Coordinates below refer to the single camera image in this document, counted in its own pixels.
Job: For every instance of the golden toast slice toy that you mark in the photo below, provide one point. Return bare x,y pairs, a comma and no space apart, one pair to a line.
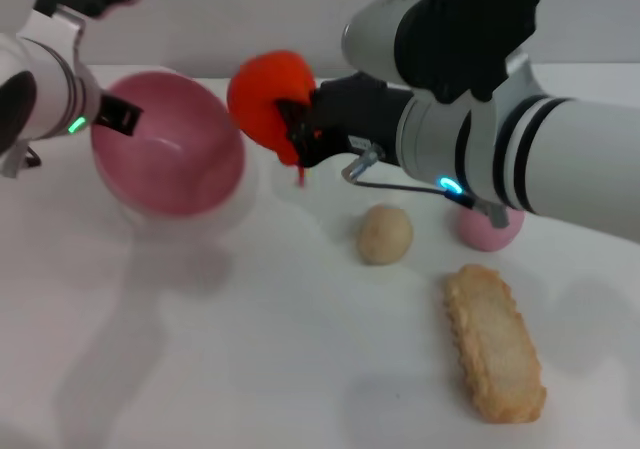
492,344

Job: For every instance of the pink plastic bowl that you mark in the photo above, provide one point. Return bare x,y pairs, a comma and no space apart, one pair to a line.
175,164

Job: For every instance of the orange toy fruit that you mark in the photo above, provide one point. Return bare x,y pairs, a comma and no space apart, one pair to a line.
260,99

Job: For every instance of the pink toy peach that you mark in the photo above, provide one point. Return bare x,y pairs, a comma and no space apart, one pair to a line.
482,234

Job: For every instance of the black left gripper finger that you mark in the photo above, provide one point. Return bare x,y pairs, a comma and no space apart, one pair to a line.
117,115

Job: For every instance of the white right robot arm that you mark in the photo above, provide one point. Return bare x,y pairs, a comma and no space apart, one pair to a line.
540,159

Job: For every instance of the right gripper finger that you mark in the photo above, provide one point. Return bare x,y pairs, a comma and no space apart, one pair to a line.
305,136

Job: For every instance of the beige round toy bun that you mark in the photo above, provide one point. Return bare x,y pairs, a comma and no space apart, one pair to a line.
384,235

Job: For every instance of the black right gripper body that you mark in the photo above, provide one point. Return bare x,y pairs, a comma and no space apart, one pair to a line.
360,114

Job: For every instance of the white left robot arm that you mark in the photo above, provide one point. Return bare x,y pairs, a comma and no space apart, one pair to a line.
45,89

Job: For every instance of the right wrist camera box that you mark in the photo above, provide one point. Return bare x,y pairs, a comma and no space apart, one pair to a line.
450,29

